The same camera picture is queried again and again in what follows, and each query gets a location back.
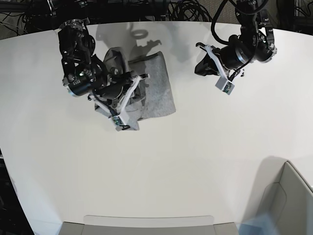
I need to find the grey bin right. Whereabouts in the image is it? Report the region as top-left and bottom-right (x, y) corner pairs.
(260, 162), (313, 235)

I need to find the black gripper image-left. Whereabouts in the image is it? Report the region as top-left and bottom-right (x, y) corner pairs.
(88, 48), (151, 118)

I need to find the black cable bundle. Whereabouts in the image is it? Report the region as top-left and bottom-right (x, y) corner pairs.
(158, 0), (215, 23)

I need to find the grey T-shirt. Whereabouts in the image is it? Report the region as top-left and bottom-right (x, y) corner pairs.
(94, 47), (177, 133)

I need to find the blue translucent object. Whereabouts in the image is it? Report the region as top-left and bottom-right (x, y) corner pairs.
(237, 213), (273, 235)

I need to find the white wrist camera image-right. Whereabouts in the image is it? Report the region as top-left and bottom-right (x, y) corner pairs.
(215, 77), (235, 95)

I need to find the grey tray bottom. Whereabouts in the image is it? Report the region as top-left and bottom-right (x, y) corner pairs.
(59, 215), (239, 235)

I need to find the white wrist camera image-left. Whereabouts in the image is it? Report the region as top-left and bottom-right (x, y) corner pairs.
(111, 111), (130, 131)

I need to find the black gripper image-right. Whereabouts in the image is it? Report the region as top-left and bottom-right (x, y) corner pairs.
(195, 42), (245, 81)

